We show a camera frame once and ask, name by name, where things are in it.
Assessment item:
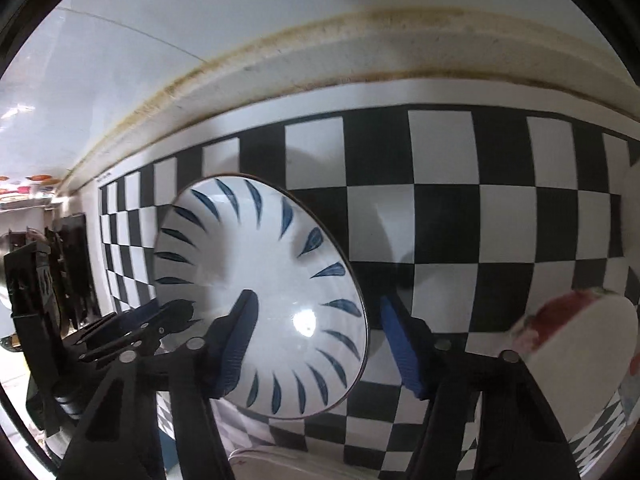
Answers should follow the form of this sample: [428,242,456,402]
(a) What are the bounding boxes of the white plate blue leaf rim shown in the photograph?
[153,174,369,419]

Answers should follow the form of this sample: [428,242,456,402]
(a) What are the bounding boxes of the black white checkered mat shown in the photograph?
[98,103,640,480]

